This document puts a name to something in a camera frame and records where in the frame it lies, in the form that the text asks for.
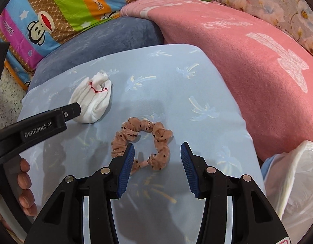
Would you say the pink printed blanket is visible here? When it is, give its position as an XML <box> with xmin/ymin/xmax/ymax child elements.
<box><xmin>120</xmin><ymin>0</ymin><xmax>313</xmax><ymax>162</ymax></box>

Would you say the floral quilt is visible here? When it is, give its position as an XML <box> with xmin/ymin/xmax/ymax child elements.
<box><xmin>210</xmin><ymin>0</ymin><xmax>313</xmax><ymax>64</ymax></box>

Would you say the white plastic bag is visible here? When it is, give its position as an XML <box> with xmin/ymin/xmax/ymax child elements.
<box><xmin>263</xmin><ymin>140</ymin><xmax>313</xmax><ymax>237</ymax></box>

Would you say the white sock pair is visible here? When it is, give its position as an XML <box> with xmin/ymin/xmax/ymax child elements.
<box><xmin>69</xmin><ymin>72</ymin><xmax>112</xmax><ymax>124</ymax></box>

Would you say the person's left hand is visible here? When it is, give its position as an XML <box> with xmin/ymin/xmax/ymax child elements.
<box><xmin>17</xmin><ymin>158</ymin><xmax>38</xmax><ymax>217</ymax></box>

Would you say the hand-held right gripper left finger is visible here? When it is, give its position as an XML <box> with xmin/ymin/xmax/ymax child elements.
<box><xmin>24</xmin><ymin>142</ymin><xmax>135</xmax><ymax>244</ymax></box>

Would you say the light blue palm-print sheet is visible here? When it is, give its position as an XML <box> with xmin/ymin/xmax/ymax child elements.
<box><xmin>15</xmin><ymin>44</ymin><xmax>267</xmax><ymax>244</ymax></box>

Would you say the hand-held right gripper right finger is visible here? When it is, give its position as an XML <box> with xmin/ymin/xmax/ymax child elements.
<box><xmin>180</xmin><ymin>142</ymin><xmax>289</xmax><ymax>244</ymax></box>

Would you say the colourful striped cartoon pillow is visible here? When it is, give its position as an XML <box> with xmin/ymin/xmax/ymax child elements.
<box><xmin>0</xmin><ymin>0</ymin><xmax>177</xmax><ymax>89</ymax></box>

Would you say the beige polka dot scrunchie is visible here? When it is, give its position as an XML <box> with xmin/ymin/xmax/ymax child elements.
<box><xmin>111</xmin><ymin>117</ymin><xmax>173</xmax><ymax>176</ymax></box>

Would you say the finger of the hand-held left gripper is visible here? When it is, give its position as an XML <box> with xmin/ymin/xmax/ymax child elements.
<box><xmin>53</xmin><ymin>102</ymin><xmax>82</xmax><ymax>123</ymax></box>

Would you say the blue-grey velvet pillow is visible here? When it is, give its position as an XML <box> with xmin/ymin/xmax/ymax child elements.
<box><xmin>27</xmin><ymin>16</ymin><xmax>164</xmax><ymax>92</ymax></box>

